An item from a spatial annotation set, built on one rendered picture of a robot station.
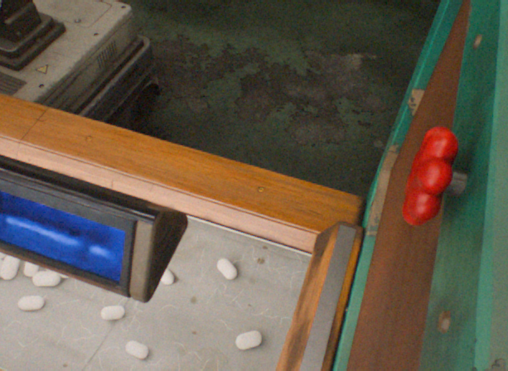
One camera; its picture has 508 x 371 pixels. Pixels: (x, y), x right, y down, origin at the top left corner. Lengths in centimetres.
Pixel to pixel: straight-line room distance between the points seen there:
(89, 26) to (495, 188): 152
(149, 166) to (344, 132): 122
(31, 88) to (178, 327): 94
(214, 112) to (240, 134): 16
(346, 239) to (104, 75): 115
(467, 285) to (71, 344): 62
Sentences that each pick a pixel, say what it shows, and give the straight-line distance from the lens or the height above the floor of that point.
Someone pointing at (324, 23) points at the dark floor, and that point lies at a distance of 244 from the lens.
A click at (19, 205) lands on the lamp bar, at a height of 109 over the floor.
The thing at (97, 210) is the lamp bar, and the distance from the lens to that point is 36.
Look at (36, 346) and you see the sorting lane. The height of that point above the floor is 74.
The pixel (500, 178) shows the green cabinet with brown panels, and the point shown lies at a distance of 18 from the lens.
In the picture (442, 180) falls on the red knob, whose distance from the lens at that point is 19.
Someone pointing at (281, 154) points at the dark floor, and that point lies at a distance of 182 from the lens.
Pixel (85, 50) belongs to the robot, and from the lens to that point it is 155.
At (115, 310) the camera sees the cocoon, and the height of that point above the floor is 76.
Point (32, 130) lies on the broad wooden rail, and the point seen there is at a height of 76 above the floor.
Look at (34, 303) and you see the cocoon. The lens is 75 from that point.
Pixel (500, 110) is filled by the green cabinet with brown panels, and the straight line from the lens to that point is 21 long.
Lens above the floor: 140
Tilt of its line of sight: 54 degrees down
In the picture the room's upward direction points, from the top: 2 degrees clockwise
